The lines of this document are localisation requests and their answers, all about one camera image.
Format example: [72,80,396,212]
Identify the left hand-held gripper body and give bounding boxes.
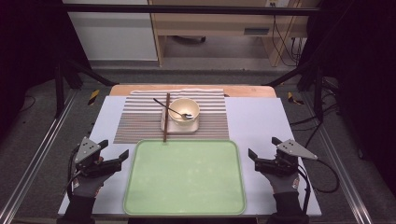
[74,135,108,178]

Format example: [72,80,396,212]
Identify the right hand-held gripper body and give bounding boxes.
[262,138,319,176]

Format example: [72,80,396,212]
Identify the green plastic tray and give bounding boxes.
[122,139,247,217]

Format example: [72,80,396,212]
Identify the white square plate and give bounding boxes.
[160,106,200,134]

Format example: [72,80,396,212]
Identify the metal spoon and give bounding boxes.
[152,97,194,121]

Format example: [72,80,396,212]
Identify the cream ceramic bowl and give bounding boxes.
[167,97,201,127]

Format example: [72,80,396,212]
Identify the person's right hand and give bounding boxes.
[264,171,302,195]

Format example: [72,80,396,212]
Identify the person's left hand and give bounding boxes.
[70,172,111,198]

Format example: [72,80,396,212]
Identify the striped woven placemat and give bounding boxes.
[113,88,231,145]

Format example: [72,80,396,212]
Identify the black metal stand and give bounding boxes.
[54,59,116,118]
[264,62,325,122]

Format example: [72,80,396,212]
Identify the white cabinet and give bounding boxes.
[62,0,158,62]

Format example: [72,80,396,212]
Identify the blue-grey desk label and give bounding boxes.
[243,27,271,35]

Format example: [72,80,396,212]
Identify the dark curtain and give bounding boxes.
[306,0,396,197]
[0,0,92,138]

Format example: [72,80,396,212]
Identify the dark rounded object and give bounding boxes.
[172,35,207,45]

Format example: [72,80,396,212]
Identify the light wooden desk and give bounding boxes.
[148,0,321,68]

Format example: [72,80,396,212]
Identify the left hand-held gripper black cable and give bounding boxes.
[64,146,82,200]

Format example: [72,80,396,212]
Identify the hand-held gripper black cable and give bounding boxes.
[297,158,341,216]
[64,146,82,200]

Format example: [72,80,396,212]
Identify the black floor cables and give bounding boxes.
[289,102,340,150]

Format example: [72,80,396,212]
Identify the right hand-held gripper black cable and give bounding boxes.
[297,158,341,216]

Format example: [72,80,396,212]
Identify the aluminium rail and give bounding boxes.
[306,92,375,224]
[0,90,78,224]

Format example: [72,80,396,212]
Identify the hanging black desk cables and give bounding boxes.
[272,15,307,68]

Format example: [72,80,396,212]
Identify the black metal frame bar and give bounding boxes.
[62,3,321,17]

